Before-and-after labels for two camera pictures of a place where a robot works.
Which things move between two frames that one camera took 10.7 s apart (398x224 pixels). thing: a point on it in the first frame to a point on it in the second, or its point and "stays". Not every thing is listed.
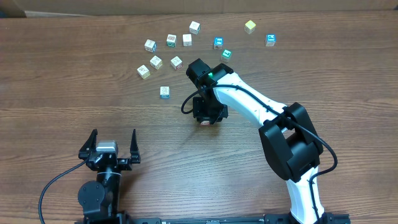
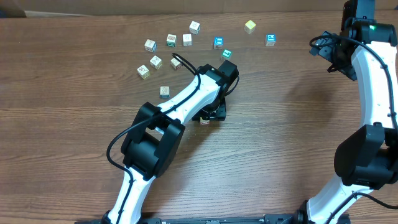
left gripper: x=123 y=162 to x=212 y=115
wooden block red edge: x=205 y=123 stays
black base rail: x=328 y=218 stays
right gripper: x=209 y=116 to x=325 y=50
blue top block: x=218 y=43 stays
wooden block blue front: x=165 y=93 stays
